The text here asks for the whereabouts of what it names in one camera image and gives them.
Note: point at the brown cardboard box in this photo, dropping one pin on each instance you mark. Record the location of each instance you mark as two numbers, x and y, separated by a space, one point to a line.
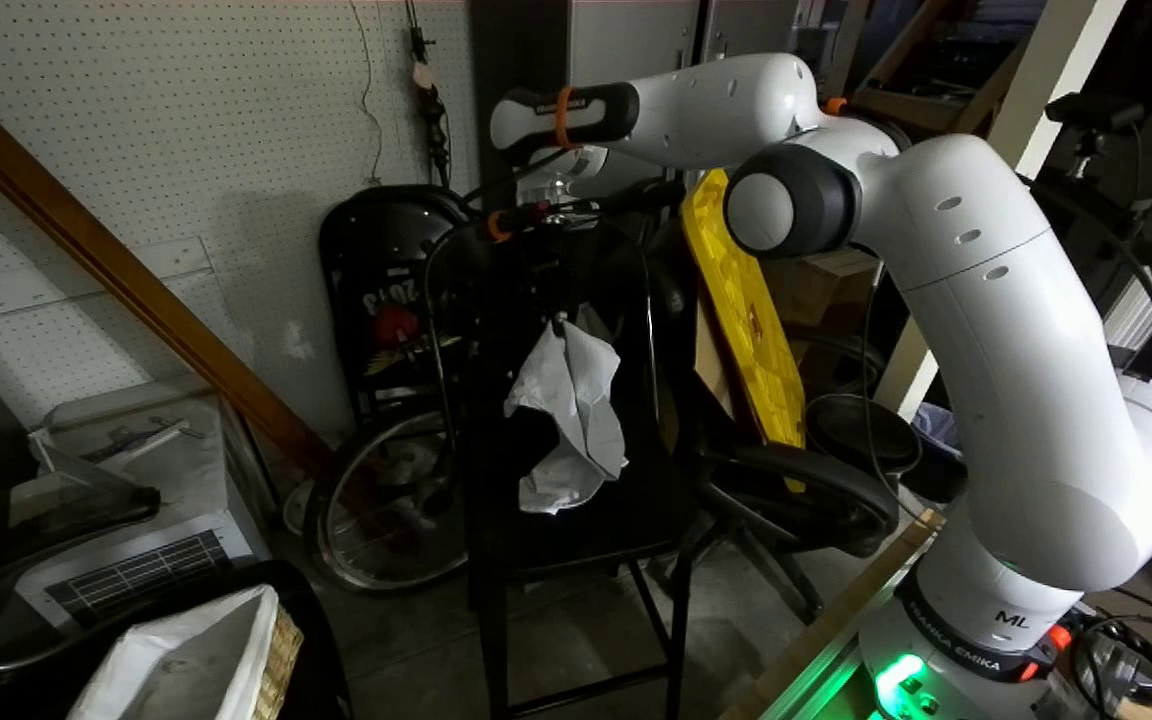
833 298

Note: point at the black tall metal chair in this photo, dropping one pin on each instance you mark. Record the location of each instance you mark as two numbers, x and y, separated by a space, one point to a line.
499 524

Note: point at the brown wooden shelf frame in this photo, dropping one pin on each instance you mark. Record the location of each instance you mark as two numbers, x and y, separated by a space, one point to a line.
962 65

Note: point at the bicycle wheel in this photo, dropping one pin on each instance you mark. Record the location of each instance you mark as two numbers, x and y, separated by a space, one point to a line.
325 507

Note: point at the pale slanted beam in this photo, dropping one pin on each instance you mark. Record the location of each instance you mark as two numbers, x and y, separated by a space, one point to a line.
1056 65

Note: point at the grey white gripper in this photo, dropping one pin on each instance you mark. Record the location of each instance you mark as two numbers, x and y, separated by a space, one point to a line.
566 175

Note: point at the white cloth towel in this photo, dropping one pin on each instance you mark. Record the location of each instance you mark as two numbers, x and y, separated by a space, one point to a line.
576 402

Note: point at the white plastic bin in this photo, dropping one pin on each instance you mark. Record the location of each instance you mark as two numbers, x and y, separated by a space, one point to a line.
161 666

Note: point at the white box appliance with grill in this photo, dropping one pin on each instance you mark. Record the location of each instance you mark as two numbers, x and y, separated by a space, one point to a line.
138 574

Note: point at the brown flat board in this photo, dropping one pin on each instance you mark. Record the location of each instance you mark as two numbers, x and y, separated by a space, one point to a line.
713 366

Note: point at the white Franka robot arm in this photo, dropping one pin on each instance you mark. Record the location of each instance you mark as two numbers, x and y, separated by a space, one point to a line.
1003 346

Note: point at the yellow plastic board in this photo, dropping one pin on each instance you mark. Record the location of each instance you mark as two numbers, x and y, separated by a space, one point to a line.
752 354

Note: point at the black vertical post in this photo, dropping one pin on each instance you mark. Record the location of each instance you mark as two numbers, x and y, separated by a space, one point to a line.
518 40

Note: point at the long wooden beam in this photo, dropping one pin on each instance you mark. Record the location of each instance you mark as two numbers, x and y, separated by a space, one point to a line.
99 251

